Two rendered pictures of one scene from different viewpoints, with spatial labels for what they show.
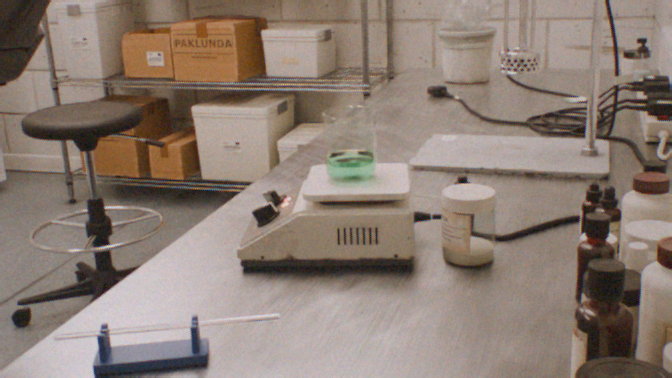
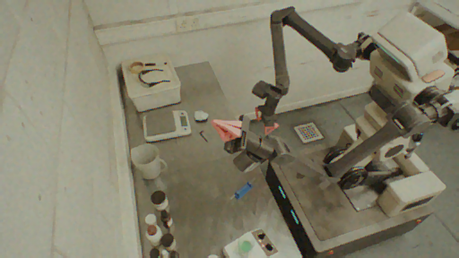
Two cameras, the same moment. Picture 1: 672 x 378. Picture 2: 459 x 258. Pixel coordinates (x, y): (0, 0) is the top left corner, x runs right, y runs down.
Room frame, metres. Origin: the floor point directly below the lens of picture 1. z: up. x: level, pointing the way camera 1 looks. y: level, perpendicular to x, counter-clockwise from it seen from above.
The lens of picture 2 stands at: (1.15, -0.31, 2.00)
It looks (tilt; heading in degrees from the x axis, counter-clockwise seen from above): 49 degrees down; 143
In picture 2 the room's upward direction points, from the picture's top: straight up
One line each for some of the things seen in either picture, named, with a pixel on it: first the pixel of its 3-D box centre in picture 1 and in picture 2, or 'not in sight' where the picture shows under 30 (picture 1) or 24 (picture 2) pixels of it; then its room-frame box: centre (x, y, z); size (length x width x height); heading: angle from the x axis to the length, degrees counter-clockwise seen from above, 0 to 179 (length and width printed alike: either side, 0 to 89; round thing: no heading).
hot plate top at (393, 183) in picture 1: (357, 181); (244, 252); (0.89, -0.03, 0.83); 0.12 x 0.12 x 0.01; 85
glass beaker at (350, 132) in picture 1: (350, 147); (245, 245); (0.88, -0.02, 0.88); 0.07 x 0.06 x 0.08; 168
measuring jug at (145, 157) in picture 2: not in sight; (151, 163); (0.28, -0.13, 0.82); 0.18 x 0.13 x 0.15; 33
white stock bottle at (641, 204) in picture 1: (648, 220); not in sight; (0.81, -0.34, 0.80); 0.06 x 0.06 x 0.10
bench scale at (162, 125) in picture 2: not in sight; (166, 124); (0.04, 0.08, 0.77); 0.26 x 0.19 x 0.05; 67
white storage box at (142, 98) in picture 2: not in sight; (151, 82); (-0.29, 0.17, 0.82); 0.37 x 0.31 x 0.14; 164
